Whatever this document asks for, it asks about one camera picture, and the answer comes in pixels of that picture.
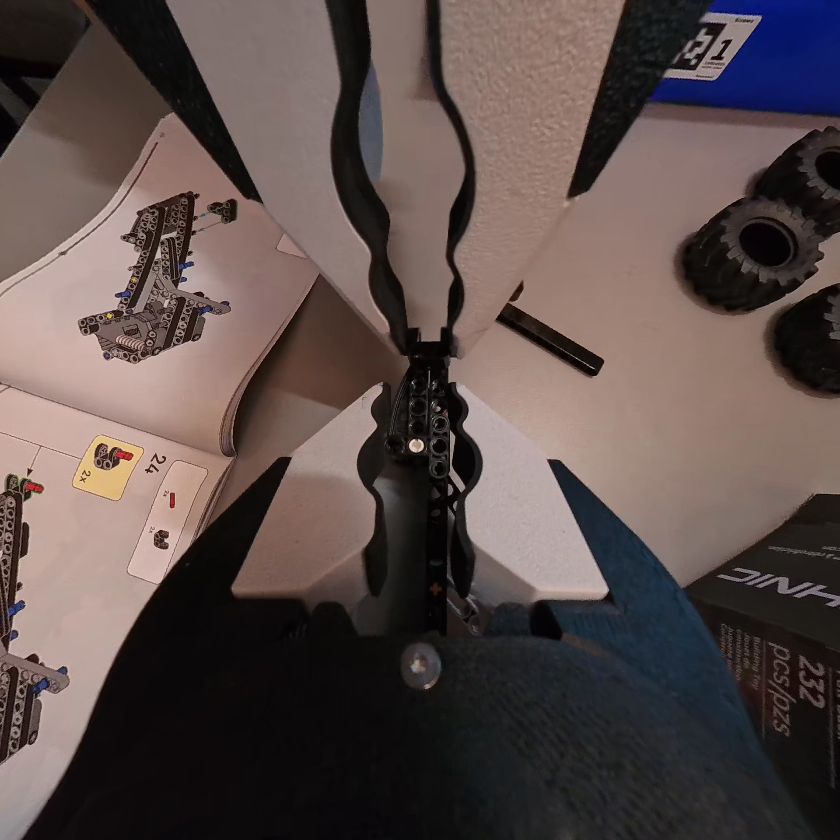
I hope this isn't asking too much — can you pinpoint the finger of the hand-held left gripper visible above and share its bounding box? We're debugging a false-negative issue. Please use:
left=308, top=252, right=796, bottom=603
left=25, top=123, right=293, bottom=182
left=427, top=0, right=635, bottom=360
left=164, top=0, right=422, bottom=357

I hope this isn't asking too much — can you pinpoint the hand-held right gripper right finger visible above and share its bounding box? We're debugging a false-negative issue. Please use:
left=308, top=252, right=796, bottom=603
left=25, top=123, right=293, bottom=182
left=451, top=386, right=611, bottom=626

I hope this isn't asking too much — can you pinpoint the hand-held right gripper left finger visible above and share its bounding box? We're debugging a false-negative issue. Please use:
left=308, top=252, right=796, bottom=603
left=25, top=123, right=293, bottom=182
left=231, top=382, right=396, bottom=632

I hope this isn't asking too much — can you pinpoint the black toy car chassis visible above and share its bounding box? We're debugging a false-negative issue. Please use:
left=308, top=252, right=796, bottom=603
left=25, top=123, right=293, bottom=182
left=384, top=326, right=484, bottom=639

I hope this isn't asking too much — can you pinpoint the light grey desk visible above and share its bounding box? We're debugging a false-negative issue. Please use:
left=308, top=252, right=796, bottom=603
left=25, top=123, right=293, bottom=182
left=0, top=20, right=840, bottom=592

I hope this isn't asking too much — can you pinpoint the black plastic bar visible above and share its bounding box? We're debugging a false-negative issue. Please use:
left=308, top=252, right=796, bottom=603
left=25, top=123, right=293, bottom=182
left=495, top=301, right=605, bottom=379

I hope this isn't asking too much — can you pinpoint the open instruction booklet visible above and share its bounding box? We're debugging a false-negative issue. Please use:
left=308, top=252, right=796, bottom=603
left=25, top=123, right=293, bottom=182
left=0, top=112, right=322, bottom=772

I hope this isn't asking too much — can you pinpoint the black toy tyre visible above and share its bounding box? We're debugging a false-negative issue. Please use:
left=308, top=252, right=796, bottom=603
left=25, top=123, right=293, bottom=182
left=771, top=282, right=840, bottom=399
left=679, top=196, right=819, bottom=313
left=753, top=125, right=840, bottom=238

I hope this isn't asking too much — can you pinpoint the blue bin with white label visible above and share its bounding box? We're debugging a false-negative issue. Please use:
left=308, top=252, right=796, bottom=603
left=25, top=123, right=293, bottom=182
left=646, top=0, right=840, bottom=121

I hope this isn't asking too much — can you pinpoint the black toy set box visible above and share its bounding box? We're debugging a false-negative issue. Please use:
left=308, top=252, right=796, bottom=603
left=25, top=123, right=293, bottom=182
left=682, top=492, right=840, bottom=840

